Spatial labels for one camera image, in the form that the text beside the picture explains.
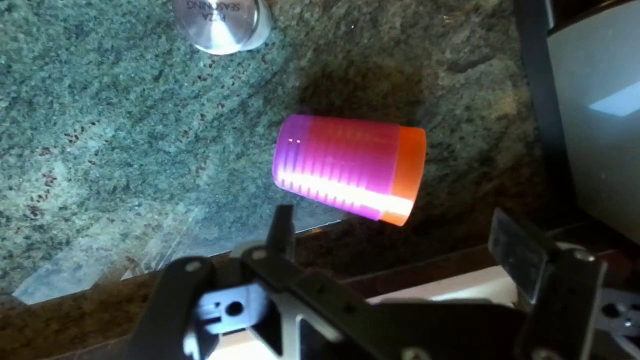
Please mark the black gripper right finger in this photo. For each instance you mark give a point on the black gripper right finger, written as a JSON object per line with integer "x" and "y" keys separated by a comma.
{"x": 520, "y": 250}

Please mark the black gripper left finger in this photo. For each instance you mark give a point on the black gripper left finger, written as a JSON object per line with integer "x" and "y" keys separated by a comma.
{"x": 280, "y": 231}

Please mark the purple cup with orange base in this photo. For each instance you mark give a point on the purple cup with orange base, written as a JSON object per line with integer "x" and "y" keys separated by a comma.
{"x": 346, "y": 162}

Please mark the silver toaster appliance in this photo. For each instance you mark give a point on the silver toaster appliance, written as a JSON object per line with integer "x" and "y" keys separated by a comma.
{"x": 593, "y": 112}

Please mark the silver lid spice jar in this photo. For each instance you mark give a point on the silver lid spice jar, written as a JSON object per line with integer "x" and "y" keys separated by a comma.
{"x": 222, "y": 21}

